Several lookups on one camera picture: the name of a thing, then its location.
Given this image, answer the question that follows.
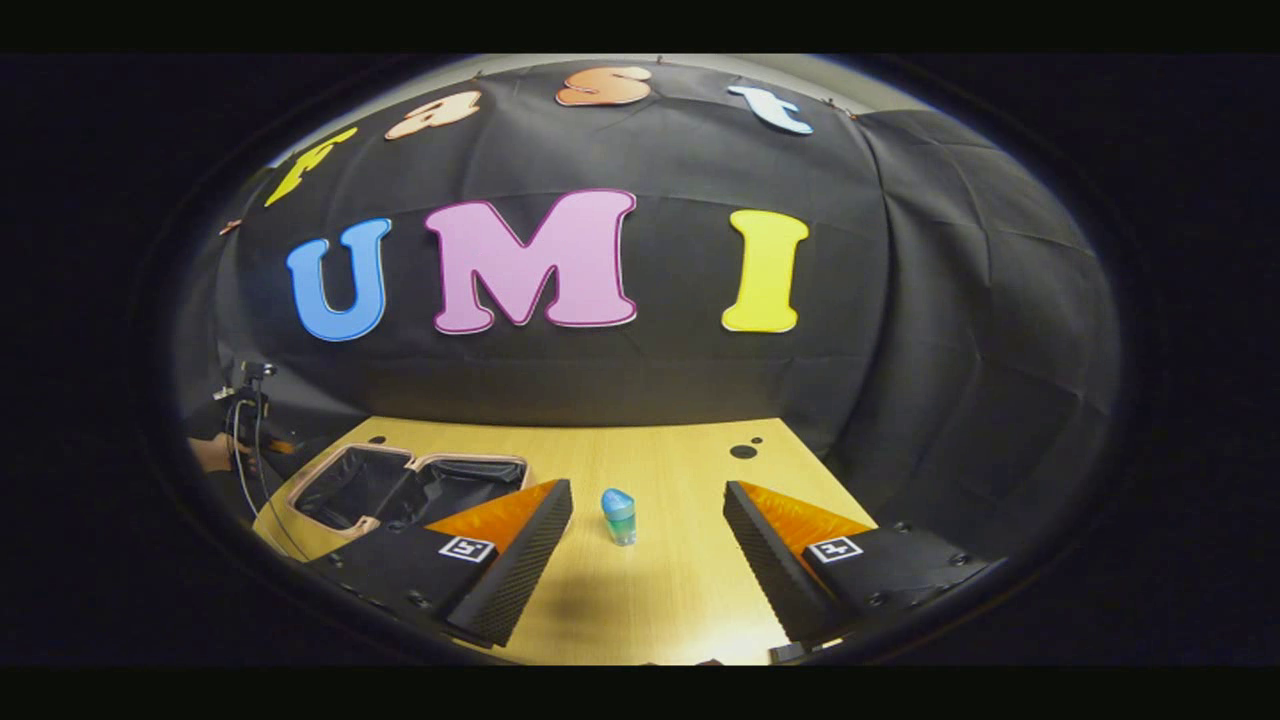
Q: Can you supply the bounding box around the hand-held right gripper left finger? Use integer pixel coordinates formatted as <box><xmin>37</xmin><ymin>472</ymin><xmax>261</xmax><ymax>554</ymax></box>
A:
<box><xmin>305</xmin><ymin>478</ymin><xmax>575</xmax><ymax>649</ymax></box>

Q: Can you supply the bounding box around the black backdrop cloth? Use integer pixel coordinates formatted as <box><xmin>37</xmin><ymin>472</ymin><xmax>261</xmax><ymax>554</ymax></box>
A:
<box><xmin>170</xmin><ymin>58</ymin><xmax>1123</xmax><ymax>561</ymax></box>

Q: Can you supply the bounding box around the pink suitcase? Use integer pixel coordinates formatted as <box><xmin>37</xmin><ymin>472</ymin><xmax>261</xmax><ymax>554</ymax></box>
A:
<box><xmin>285</xmin><ymin>443</ymin><xmax>532</xmax><ymax>542</ymax></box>

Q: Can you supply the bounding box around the blue capped bottle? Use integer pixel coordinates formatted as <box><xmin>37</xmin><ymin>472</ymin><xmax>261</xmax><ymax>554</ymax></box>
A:
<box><xmin>601</xmin><ymin>488</ymin><xmax>638</xmax><ymax>548</ymax></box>

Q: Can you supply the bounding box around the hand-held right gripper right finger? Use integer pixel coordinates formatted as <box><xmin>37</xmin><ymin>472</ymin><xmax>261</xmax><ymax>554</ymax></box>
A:
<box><xmin>723</xmin><ymin>480</ymin><xmax>1007</xmax><ymax>646</ymax></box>

